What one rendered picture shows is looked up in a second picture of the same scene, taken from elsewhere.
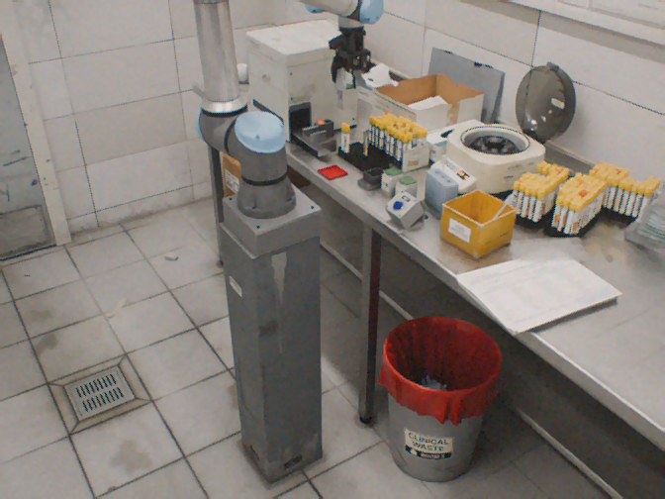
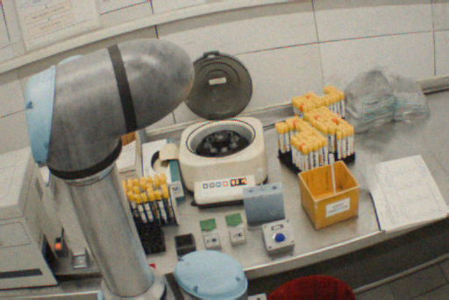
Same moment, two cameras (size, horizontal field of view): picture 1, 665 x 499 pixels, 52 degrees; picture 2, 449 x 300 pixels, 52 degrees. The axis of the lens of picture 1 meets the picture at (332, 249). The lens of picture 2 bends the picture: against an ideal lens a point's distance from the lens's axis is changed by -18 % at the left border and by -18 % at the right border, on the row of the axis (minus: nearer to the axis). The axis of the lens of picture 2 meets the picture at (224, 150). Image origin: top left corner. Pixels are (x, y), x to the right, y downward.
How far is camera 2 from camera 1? 135 cm
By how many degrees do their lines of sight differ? 50
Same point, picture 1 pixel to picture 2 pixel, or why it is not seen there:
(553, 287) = (409, 182)
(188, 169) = not seen: outside the picture
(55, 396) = not seen: outside the picture
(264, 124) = (215, 265)
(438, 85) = not seen: hidden behind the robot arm
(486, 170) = (259, 161)
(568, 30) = (192, 25)
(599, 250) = (367, 149)
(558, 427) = (367, 276)
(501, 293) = (409, 210)
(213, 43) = (126, 222)
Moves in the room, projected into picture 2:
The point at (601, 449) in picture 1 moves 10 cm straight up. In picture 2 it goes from (390, 261) to (392, 245)
